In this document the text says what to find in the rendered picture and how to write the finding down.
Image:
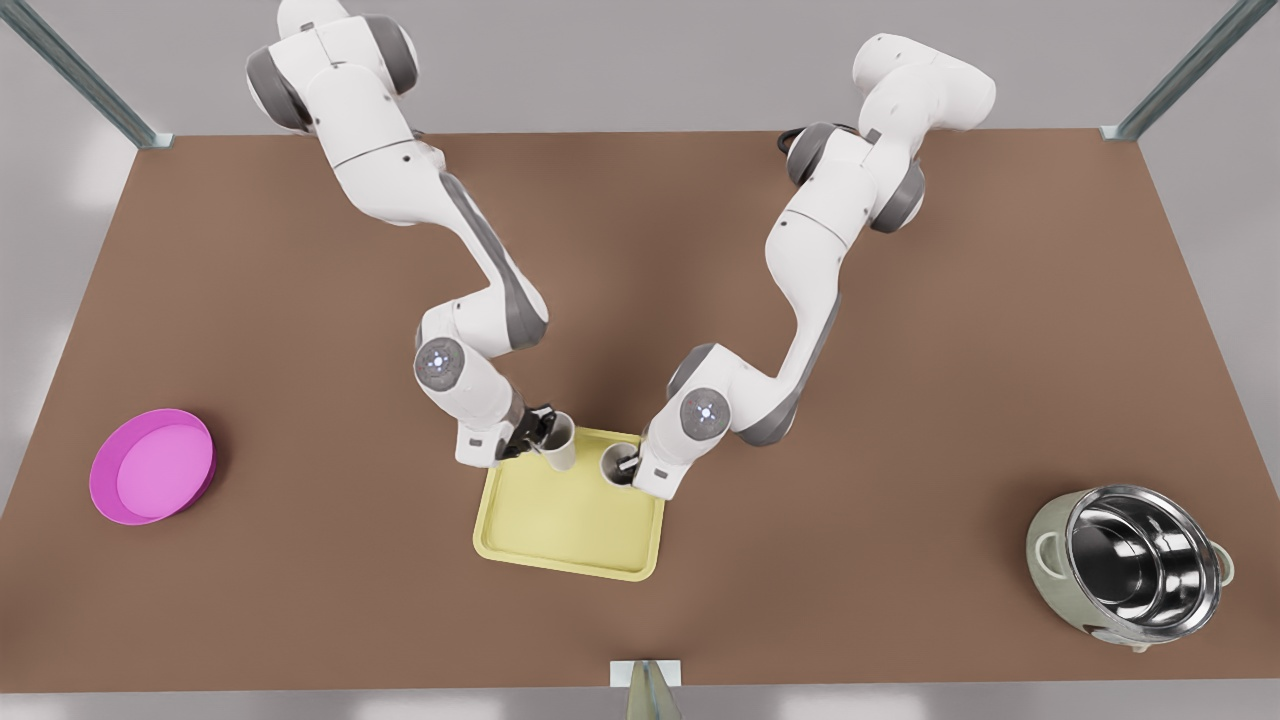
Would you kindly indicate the white cup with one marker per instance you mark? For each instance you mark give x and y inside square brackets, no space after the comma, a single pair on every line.
[560,443]
[613,468]

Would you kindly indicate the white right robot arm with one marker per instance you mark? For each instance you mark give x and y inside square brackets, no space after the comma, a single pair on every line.
[400,170]

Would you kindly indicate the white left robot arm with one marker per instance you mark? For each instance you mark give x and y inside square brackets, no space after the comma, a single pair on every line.
[830,220]

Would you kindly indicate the yellow square tray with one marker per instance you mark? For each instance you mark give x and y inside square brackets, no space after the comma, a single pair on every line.
[570,515]

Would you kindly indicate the pink round bowl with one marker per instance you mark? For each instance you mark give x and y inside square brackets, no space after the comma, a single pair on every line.
[152,466]

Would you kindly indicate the green cooker with steel pot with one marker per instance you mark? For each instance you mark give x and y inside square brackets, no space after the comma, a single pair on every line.
[1130,567]

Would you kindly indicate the silver frame post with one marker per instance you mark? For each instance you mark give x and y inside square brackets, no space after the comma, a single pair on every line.
[1180,70]
[85,75]
[650,690]

